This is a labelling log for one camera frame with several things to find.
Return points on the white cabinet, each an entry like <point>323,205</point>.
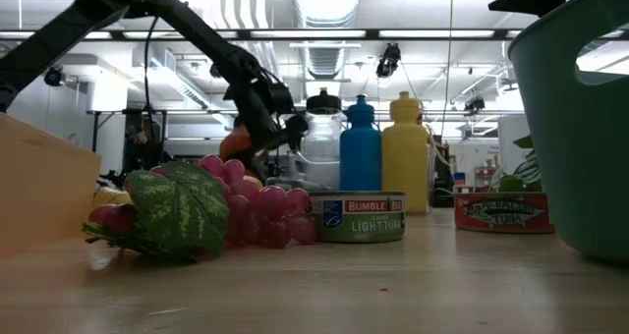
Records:
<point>508,132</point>

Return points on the black ceiling camera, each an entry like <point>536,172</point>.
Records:
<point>388,61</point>
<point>54,76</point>
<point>474,105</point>

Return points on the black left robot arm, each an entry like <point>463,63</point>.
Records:
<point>196,24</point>

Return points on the red label tuna can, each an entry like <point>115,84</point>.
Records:
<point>503,213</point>

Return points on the green label tuna can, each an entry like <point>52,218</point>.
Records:
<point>359,223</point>

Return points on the red toy grapes with leaf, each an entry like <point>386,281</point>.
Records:
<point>177,211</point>

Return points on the green plant white pot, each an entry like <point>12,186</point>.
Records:
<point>513,183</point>

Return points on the black light bar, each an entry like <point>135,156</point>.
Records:
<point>372,33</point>

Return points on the clear bottle black cap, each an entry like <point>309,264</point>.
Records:
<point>322,137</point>

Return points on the orange translucent plastic bin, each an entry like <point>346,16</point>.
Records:
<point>44,186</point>

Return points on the yellow plastic bottle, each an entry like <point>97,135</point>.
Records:
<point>405,162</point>

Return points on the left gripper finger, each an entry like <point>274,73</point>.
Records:
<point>258,159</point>
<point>295,132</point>

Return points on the silver ventilation duct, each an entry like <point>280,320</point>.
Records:
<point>324,59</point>

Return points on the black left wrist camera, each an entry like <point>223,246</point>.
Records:
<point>280,98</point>

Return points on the blue plastic bottle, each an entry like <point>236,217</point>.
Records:
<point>360,152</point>

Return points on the person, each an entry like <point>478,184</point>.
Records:
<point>235,145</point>

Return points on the teal plastic basket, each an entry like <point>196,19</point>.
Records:
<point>580,167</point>

